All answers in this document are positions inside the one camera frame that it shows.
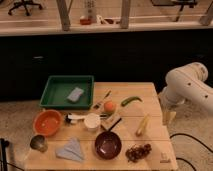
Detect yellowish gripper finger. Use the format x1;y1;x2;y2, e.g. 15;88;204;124
169;111;176;124
162;110;169;125

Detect black office chair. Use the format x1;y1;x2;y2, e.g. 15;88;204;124
8;0;43;16

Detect purple bowl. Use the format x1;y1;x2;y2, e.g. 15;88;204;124
94;131;122;160

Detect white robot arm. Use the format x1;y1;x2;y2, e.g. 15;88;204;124
158;62;213;125

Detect black and white brush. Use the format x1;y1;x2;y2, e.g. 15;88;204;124
65;114;85;124

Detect black cable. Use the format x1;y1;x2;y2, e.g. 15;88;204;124
169;132;213;171

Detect red bowl on shelf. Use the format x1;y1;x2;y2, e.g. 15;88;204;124
80;18;92;25

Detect bunch of dark grapes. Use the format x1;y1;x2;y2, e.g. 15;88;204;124
125;144;152;163

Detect white cup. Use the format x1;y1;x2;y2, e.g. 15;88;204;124
84;113;101;130

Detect green plastic tray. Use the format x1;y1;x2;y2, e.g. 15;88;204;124
40;75;94;110

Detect orange fruit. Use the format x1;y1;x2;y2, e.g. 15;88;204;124
104;101;116;114

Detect blue sponge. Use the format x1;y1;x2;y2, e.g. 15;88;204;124
67;87;84;102

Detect small dark brush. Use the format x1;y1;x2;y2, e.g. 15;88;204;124
93;90;111;109

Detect metal cup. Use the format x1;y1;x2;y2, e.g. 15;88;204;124
30;135;48;152

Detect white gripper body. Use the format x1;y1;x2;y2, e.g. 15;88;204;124
159;95;184;112

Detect orange bowl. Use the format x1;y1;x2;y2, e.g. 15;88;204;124
33;110;62;137

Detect blue folded cloth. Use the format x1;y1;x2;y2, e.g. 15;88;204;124
55;138;84;162

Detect black stand at left edge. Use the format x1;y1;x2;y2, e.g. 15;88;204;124
0;138;24;171

